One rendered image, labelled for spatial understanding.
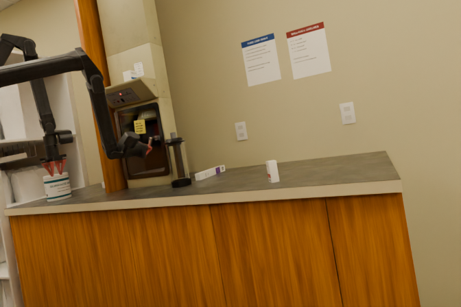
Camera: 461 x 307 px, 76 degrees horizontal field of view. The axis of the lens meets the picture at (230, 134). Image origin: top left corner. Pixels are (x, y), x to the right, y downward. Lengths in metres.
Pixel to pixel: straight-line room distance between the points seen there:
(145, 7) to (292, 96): 0.95
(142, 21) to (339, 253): 1.44
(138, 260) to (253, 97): 1.08
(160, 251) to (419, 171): 1.31
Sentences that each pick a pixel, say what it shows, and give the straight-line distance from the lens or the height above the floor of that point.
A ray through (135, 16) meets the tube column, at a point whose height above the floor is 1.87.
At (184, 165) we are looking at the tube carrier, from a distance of 1.48.
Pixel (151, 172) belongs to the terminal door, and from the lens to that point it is 1.70.
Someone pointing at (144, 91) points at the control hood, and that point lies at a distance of 1.62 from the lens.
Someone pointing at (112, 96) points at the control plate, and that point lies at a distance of 1.75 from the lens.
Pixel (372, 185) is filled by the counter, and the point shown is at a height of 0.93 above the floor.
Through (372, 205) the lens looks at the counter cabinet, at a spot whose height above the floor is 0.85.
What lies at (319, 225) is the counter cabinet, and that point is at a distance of 1.11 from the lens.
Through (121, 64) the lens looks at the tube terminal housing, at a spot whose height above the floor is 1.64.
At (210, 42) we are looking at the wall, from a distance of 2.01.
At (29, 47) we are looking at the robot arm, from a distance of 1.66.
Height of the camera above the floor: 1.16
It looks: level
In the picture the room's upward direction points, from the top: 10 degrees counter-clockwise
